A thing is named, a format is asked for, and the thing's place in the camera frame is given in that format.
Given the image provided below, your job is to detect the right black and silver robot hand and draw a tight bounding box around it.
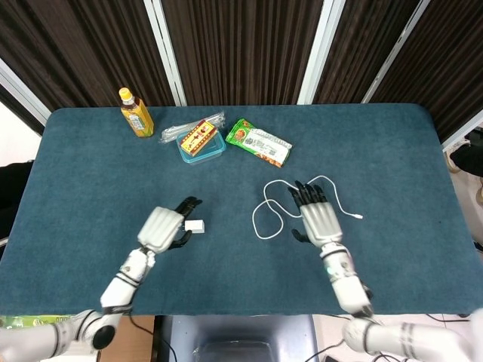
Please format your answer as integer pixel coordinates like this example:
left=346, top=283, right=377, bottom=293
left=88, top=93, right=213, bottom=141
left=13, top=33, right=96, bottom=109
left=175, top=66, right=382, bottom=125
left=287, top=180, right=344, bottom=248

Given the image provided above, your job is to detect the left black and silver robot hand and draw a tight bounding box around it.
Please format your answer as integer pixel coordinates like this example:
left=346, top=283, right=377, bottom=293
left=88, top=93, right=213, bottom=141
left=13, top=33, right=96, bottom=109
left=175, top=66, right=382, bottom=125
left=137, top=195, right=204, bottom=254

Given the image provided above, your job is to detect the white charger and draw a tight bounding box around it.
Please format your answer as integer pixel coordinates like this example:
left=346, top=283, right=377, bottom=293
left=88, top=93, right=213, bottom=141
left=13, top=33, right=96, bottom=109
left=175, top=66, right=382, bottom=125
left=183, top=219, right=207, bottom=234

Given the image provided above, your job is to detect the white charging cable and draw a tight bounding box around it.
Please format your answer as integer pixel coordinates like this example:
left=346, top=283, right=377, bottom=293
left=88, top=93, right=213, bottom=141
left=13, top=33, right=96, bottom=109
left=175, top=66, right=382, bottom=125
left=251, top=174, right=364, bottom=241

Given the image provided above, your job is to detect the blue table cloth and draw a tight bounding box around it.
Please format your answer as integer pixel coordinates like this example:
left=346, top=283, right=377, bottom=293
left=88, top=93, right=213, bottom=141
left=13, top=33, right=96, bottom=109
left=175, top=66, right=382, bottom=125
left=0, top=104, right=483, bottom=317

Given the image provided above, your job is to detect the clear plastic cutlery packet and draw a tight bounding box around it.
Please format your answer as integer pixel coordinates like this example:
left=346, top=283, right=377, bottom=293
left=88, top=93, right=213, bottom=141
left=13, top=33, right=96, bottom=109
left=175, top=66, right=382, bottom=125
left=158, top=110, right=226, bottom=144

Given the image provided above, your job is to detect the clear blue-rimmed container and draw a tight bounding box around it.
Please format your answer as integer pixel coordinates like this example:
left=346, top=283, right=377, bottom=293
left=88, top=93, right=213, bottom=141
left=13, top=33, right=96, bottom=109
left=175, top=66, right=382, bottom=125
left=175, top=130, right=227, bottom=166

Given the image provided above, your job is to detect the red and yellow box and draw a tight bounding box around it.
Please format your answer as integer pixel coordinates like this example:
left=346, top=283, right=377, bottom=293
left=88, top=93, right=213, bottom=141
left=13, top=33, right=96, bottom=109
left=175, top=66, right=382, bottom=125
left=178, top=119, right=218, bottom=157

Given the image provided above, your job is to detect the green snack bag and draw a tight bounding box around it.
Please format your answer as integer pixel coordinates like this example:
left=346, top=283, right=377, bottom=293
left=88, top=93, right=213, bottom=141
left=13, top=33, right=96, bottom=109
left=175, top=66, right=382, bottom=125
left=225, top=118, right=294, bottom=169

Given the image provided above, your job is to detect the yellow tea bottle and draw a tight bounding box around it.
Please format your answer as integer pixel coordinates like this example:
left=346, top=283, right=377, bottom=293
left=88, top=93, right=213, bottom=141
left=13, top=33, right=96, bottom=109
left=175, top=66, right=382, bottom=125
left=118, top=87, right=155, bottom=139

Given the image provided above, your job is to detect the grey bin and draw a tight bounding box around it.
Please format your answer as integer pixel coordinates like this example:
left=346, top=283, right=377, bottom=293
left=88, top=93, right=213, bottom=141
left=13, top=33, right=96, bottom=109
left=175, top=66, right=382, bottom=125
left=154, top=314, right=321, bottom=362

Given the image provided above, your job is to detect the black chair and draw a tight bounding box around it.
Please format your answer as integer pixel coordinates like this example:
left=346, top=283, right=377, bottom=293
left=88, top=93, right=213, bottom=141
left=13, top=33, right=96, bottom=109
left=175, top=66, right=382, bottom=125
left=0, top=160, right=35, bottom=242

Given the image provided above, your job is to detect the green printed carton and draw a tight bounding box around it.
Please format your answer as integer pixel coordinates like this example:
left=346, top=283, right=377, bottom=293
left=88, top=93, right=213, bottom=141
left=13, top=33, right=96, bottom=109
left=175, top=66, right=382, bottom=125
left=0, top=314, right=72, bottom=330

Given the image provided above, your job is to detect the black round object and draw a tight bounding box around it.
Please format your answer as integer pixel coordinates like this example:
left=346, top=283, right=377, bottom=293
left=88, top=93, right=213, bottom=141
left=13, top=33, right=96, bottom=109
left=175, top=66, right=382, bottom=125
left=451, top=145, right=483, bottom=176

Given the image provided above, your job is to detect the dark brown partition panel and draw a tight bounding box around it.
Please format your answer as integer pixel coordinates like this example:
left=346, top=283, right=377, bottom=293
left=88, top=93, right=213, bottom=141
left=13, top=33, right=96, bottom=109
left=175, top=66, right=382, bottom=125
left=0, top=0, right=177, bottom=133
left=160, top=0, right=325, bottom=106
left=312, top=0, right=422, bottom=105
left=368, top=0, right=483, bottom=143

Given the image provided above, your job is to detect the black floor cable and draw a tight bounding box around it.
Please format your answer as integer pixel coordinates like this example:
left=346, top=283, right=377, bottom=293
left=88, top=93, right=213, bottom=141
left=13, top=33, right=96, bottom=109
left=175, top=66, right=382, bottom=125
left=301, top=316, right=401, bottom=362

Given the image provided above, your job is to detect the white partition post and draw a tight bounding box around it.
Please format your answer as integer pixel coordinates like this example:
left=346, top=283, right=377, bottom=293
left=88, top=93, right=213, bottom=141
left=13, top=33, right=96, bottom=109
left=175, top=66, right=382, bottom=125
left=0, top=58, right=52, bottom=125
left=361, top=0, right=432, bottom=105
left=143, top=0, right=188, bottom=107
left=297, top=0, right=346, bottom=106
left=441, top=109, right=483, bottom=152

